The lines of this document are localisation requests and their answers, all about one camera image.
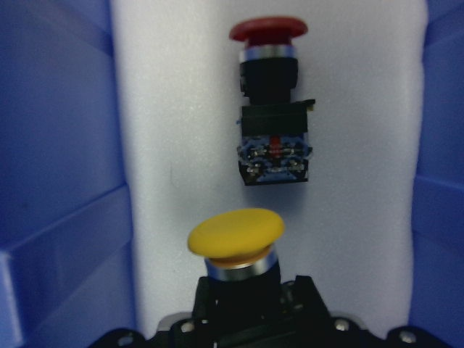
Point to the red push button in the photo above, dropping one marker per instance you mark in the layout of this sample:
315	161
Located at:
272	108

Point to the white foam pad left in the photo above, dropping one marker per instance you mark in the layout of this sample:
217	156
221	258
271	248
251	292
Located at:
344	188

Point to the yellow push button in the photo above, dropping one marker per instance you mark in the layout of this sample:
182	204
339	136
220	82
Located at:
239	254

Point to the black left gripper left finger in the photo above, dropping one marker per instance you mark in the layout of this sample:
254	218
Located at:
205	305

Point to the blue left plastic bin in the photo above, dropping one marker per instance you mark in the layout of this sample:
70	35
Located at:
119	129

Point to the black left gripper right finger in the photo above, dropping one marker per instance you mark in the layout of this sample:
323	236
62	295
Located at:
303	301

